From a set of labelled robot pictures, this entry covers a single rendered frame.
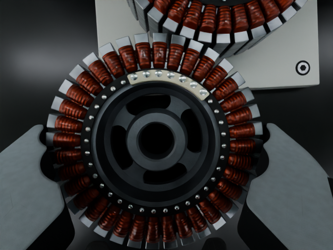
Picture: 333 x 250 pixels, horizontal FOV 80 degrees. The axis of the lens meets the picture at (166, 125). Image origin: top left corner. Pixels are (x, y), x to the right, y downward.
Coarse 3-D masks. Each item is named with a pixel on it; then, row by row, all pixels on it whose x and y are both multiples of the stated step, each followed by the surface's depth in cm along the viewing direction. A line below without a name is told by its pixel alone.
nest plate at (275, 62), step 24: (96, 0) 13; (120, 0) 13; (312, 0) 14; (120, 24) 13; (288, 24) 14; (312, 24) 14; (264, 48) 14; (288, 48) 14; (312, 48) 14; (240, 72) 14; (264, 72) 14; (288, 72) 14; (312, 72) 14
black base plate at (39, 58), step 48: (0, 0) 14; (48, 0) 14; (0, 48) 14; (48, 48) 14; (96, 48) 14; (0, 96) 14; (48, 96) 14; (144, 96) 15; (288, 96) 15; (0, 144) 14; (144, 144) 15; (192, 144) 15; (96, 240) 15; (144, 240) 15; (240, 240) 15
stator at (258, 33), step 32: (128, 0) 11; (160, 0) 10; (192, 0) 10; (224, 0) 10; (256, 0) 10; (288, 0) 10; (160, 32) 12; (192, 32) 10; (224, 32) 10; (256, 32) 10
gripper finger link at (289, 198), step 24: (264, 144) 9; (288, 144) 9; (264, 168) 9; (288, 168) 8; (312, 168) 8; (264, 192) 7; (288, 192) 7; (312, 192) 7; (240, 216) 7; (264, 216) 6; (288, 216) 6; (312, 216) 6; (264, 240) 6; (288, 240) 5; (312, 240) 5
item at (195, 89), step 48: (144, 48) 10; (192, 48) 10; (96, 96) 10; (192, 96) 11; (240, 96) 10; (48, 144) 10; (96, 144) 10; (240, 144) 10; (96, 192) 10; (144, 192) 12; (192, 192) 10; (240, 192) 10; (192, 240) 11
